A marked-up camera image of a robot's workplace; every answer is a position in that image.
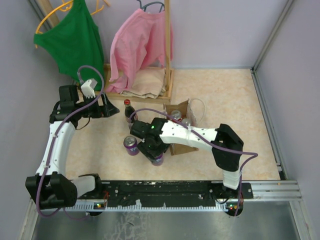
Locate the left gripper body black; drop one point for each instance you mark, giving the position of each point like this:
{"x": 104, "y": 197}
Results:
{"x": 94, "y": 111}

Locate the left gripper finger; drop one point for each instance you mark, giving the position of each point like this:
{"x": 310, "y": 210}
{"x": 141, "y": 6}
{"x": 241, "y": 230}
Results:
{"x": 109, "y": 111}
{"x": 105, "y": 102}

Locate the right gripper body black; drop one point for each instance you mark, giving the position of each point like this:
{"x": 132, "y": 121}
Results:
{"x": 151, "y": 151}

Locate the purple soda can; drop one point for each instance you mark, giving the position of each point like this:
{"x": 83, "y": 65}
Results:
{"x": 131, "y": 145}
{"x": 158, "y": 160}

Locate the cola glass bottle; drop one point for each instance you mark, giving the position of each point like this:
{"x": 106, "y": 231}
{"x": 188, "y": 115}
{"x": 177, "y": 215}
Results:
{"x": 128, "y": 112}

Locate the red soda can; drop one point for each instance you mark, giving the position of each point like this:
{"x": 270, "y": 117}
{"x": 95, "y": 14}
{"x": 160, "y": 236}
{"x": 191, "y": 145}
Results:
{"x": 177, "y": 115}
{"x": 187, "y": 121}

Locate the red soda can front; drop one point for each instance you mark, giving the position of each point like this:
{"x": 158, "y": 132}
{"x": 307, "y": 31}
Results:
{"x": 187, "y": 121}

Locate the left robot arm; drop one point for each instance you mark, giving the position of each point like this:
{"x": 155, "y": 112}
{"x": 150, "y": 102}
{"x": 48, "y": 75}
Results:
{"x": 49, "y": 187}

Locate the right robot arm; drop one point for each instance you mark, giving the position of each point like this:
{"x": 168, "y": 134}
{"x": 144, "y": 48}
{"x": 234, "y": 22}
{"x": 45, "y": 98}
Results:
{"x": 224, "y": 144}

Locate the beige folded cloth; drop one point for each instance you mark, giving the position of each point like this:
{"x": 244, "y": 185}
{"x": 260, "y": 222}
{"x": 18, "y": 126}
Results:
{"x": 148, "y": 83}

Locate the wooden clothes rack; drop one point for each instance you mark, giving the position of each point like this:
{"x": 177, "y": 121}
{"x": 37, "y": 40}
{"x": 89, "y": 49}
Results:
{"x": 169, "y": 72}

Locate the green tank top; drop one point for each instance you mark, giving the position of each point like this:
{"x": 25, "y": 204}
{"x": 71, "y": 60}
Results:
{"x": 74, "y": 42}

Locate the pink t-shirt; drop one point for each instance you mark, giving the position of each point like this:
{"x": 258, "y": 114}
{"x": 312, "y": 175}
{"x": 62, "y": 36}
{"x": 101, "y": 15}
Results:
{"x": 139, "y": 42}

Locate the grey clothes hanger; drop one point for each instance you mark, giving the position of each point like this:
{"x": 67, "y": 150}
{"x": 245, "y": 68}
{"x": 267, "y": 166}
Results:
{"x": 144, "y": 7}

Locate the yellow clothes hanger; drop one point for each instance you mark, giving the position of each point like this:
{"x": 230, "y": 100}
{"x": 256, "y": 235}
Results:
{"x": 78, "y": 23}

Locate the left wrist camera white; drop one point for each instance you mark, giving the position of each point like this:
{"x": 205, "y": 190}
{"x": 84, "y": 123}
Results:
{"x": 88, "y": 88}

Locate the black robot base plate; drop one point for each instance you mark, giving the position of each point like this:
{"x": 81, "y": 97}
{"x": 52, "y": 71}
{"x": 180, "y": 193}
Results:
{"x": 164, "y": 196}

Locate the aluminium frame rail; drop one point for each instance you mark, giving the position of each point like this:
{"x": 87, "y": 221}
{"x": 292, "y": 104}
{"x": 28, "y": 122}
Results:
{"x": 276, "y": 190}

